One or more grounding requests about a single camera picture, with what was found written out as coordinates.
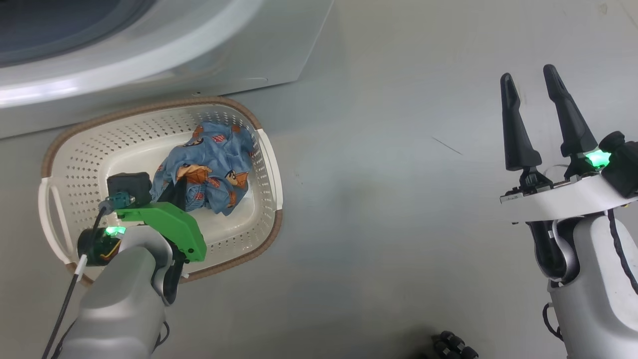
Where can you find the grey rubber door seal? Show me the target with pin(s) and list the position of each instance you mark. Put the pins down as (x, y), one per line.
(50, 30)

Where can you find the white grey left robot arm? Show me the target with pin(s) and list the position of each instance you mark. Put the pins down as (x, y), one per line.
(124, 299)

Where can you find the blue cartoon print garment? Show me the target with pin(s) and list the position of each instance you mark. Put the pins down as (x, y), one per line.
(214, 159)

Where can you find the white perforated basket brown rim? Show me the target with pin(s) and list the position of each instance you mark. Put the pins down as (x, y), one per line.
(99, 149)

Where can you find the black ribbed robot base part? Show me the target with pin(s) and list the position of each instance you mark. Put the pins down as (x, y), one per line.
(453, 346)

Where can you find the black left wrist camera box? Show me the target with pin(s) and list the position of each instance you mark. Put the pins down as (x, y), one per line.
(128, 188)

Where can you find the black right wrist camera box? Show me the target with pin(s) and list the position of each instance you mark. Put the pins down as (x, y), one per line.
(623, 164)

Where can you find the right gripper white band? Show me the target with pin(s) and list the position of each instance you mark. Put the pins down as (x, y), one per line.
(568, 199)

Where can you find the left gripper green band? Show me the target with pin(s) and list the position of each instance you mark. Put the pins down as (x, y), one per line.
(174, 224)

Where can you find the white front-load washing machine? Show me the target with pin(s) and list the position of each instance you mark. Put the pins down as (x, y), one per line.
(224, 50)

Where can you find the black cylindrical left wrist motor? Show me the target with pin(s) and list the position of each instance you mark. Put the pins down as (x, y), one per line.
(94, 248)

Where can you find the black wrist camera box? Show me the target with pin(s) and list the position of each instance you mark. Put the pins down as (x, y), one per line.
(128, 188)
(623, 164)

